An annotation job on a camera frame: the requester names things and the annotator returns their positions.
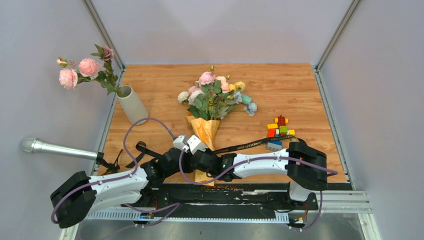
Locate pink flowers in vase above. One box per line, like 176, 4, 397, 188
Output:
56, 44, 125, 98

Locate scattered brown pellets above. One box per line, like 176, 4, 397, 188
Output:
200, 184, 239, 191

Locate white ceramic vase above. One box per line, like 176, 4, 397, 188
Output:
118, 85, 149, 125

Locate grey blue toy block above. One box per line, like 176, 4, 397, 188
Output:
266, 140, 283, 152

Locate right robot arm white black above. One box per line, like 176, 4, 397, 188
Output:
185, 141, 336, 209

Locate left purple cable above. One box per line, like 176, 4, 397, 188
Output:
50, 117, 178, 225

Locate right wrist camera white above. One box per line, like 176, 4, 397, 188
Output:
187, 135, 208, 155

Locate teal handheld tool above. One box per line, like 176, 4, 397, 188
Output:
241, 94, 252, 105

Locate flower bouquet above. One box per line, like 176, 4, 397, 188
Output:
176, 64, 247, 186

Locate silver microphone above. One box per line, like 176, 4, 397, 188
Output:
20, 137, 104, 161

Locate pile of coloured toy blocks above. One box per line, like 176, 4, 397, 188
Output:
266, 115, 296, 137

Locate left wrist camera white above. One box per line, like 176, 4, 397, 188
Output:
173, 134, 190, 153

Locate black ribbon with gold text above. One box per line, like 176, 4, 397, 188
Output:
135, 135, 298, 169

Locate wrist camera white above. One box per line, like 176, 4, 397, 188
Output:
173, 134, 190, 153
187, 135, 208, 155

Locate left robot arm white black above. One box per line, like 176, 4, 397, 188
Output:
50, 148, 194, 229

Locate loose blue grey flower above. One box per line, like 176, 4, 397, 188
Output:
243, 102, 258, 116

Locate small black tripod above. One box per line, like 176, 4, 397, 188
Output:
97, 149, 123, 176

